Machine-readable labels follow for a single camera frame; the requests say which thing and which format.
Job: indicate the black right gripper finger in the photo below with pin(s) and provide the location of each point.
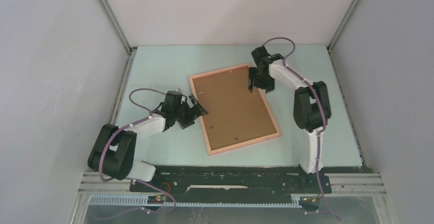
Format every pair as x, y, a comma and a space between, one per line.
252, 79
267, 86

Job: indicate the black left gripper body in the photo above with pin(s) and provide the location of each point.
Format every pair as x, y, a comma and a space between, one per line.
183, 109

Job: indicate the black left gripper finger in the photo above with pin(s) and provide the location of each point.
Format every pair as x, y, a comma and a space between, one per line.
196, 107
186, 120

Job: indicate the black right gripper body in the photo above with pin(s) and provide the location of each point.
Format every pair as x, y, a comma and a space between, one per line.
261, 77

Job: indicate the pink wooden picture frame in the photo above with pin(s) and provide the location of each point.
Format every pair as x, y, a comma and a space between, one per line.
237, 146

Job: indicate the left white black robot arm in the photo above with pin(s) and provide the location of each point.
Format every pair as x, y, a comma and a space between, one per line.
113, 154

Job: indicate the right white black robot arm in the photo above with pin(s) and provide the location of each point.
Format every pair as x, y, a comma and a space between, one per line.
311, 109

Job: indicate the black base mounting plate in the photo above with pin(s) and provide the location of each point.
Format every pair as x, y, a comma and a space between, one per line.
238, 185

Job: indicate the left aluminium corner post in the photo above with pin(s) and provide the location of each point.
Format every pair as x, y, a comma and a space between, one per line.
108, 11

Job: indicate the aluminium corner post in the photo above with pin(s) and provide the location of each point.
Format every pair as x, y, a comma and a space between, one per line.
343, 24
108, 11

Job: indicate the white slotted cable duct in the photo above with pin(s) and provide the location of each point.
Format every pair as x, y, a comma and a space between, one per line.
143, 201

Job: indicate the aluminium rail front beam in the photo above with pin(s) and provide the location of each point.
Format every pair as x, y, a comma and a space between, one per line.
342, 184

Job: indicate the right aluminium corner post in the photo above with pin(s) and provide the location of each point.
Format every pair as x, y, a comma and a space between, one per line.
343, 24

